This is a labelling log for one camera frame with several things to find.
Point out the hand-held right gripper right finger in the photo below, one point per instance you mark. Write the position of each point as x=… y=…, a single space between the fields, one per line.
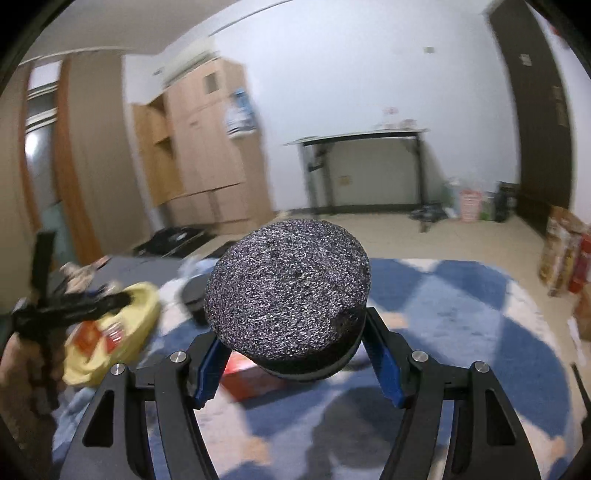
x=388 y=369

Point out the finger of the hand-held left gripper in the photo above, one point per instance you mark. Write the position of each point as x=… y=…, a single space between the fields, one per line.
x=97 y=302

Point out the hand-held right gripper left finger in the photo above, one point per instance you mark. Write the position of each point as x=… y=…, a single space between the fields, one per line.
x=207 y=378

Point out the red cigarette carton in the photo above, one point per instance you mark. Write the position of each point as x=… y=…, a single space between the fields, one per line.
x=244 y=376

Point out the yellow plastic basin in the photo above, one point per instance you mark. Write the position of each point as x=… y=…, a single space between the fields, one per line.
x=134 y=318

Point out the dark grey foam cylinder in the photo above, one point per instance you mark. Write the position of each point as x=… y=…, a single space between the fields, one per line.
x=286 y=290

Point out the person's left hand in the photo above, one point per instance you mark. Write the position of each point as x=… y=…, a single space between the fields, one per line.
x=21 y=369

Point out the grey bedsheet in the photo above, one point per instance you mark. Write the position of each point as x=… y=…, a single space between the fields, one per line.
x=138 y=270

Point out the black round object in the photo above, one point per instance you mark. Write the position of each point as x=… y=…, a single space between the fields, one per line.
x=196 y=300

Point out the blue white plush blanket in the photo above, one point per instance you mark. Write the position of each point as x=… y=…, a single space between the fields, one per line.
x=461 y=323

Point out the orange curtain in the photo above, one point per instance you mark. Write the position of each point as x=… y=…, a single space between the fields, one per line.
x=76 y=184

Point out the black suitcase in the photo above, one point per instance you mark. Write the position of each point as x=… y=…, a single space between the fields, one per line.
x=173 y=240

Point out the glass balcony door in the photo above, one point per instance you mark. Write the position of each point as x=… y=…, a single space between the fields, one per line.
x=44 y=161

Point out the beige curtain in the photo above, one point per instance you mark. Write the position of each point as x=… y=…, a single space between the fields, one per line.
x=111 y=161

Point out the red white bag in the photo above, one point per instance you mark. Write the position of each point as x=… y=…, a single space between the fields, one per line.
x=471 y=205

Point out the wooden wardrobe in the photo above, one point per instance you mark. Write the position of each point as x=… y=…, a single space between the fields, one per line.
x=203 y=152

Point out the row of snack packets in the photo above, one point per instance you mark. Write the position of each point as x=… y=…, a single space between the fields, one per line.
x=565 y=254

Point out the black desk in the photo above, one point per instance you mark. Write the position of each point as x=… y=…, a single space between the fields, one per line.
x=360 y=136

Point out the blue white hanging bag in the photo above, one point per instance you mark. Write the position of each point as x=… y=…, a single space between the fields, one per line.
x=241 y=113

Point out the white air conditioner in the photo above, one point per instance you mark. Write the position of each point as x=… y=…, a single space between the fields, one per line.
x=189 y=60

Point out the dark brown door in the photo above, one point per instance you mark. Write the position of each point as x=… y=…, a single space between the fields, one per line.
x=535 y=115

